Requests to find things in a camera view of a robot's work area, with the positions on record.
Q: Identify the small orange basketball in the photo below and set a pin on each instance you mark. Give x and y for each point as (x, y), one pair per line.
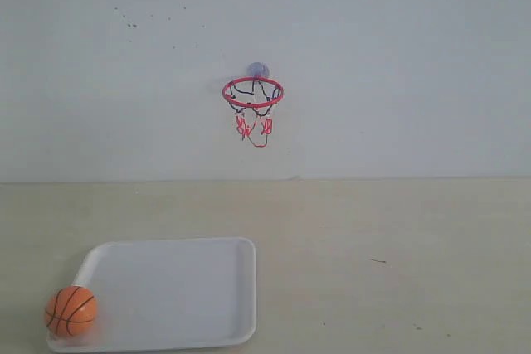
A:
(71, 312)

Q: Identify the red mini basketball hoop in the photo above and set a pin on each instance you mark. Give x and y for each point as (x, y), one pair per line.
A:
(252, 100)

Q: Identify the clear suction cup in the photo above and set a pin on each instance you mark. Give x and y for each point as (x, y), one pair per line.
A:
(258, 70)

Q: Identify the white plastic tray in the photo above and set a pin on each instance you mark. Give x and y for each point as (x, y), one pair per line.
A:
(156, 295)

